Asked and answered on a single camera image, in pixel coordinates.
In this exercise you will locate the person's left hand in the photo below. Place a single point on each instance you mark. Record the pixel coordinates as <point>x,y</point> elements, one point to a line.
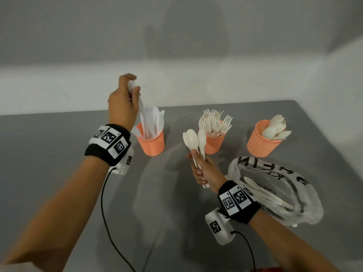
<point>122,107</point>

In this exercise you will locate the person's right hand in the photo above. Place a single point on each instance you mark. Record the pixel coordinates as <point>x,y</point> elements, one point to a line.
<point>211,175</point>

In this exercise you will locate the orange mesh cup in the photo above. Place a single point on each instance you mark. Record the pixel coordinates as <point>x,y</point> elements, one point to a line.
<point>214,144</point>
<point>259,147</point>
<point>153,147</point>

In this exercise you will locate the bunch of white plastic knives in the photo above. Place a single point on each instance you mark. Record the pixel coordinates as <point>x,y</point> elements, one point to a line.
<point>154,121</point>

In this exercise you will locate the bunch of white plastic forks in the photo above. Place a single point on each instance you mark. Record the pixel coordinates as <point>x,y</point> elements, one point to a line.
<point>215,123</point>

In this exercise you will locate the bunch of white plastic spoons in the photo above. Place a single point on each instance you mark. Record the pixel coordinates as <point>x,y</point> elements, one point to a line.
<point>273,128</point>

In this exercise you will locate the clear plastic bag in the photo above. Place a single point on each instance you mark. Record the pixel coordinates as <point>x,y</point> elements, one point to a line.
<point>309,212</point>

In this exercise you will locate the person's right forearm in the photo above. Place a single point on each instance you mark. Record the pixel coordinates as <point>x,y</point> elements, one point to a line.
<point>289,249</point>

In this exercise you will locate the person's left forearm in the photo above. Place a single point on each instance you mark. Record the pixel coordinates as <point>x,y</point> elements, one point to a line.
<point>62,212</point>

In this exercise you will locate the black marker wristband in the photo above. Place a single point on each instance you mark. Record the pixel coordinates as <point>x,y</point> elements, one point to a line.
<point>93,152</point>
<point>249,215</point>

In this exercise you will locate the white shirt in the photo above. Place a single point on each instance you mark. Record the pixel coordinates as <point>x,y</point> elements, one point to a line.
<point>17,267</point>

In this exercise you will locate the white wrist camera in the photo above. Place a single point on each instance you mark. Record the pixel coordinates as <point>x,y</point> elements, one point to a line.
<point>124,164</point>
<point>224,237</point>

